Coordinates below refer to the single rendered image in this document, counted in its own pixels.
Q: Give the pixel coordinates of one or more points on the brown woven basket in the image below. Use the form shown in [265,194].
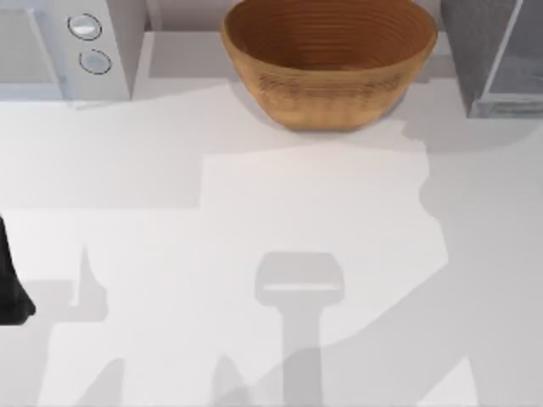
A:
[328,91]

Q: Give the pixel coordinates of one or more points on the pale microwave oven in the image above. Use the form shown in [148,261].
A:
[114,51]

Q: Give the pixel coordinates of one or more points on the round microwave knob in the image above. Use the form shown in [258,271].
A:
[95,61]
[84,26]

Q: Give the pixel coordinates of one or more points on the grey cabinet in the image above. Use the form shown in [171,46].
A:
[471,55]

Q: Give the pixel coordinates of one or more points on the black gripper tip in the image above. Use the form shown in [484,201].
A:
[10,288]

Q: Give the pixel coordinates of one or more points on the glass cabinet door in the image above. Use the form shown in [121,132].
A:
[515,59]

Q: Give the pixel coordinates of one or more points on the glass microwave door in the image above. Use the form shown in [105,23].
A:
[25,51]

